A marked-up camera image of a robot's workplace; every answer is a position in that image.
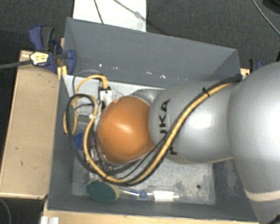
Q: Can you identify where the pale wood board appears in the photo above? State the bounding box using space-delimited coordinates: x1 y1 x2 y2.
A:
0 49 67 204

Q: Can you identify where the green and yellow round sponge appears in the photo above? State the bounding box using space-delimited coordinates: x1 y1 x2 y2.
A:
84 178 122 205

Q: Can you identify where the blue small block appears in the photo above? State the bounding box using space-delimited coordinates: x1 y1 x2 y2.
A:
72 131 86 151

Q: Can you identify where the grey metal bin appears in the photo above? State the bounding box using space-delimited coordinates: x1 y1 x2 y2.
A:
40 17 280 224

